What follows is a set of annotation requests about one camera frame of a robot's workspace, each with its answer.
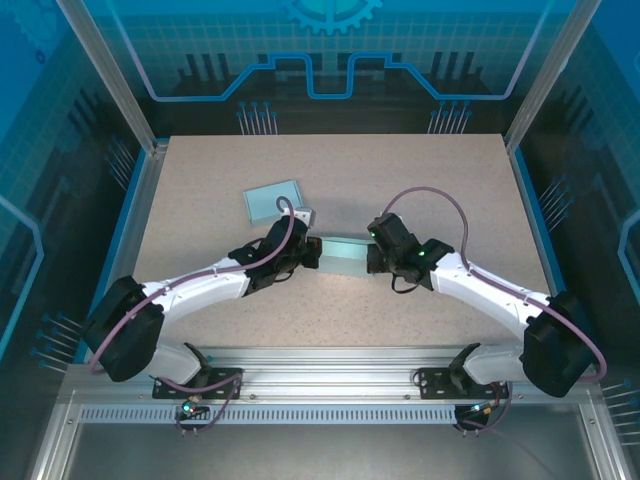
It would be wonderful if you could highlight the light blue paper box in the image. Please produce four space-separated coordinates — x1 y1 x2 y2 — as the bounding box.
243 179 305 227
318 236 372 279

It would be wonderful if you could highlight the blue table side panel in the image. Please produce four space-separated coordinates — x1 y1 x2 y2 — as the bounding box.
509 149 569 306
73 149 151 364

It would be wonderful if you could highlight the grey metal shelf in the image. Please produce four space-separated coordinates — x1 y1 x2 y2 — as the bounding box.
32 399 640 480

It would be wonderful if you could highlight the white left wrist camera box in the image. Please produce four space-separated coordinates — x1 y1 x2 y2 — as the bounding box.
291 204 319 227

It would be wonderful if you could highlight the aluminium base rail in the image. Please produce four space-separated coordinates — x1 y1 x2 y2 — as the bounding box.
64 347 596 401

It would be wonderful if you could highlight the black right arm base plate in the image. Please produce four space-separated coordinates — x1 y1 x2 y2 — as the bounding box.
416 366 511 400

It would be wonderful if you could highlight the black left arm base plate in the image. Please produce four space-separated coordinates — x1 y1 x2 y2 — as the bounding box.
152 367 245 401

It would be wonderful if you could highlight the slotted grey cable duct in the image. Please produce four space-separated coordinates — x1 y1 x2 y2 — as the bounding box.
79 405 459 426

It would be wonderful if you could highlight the cable connector with green light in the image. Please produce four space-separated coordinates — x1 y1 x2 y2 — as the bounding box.
467 399 501 419
179 394 209 416

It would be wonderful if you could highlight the aluminium frame post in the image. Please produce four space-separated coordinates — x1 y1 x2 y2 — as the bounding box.
502 0 604 154
53 0 171 156

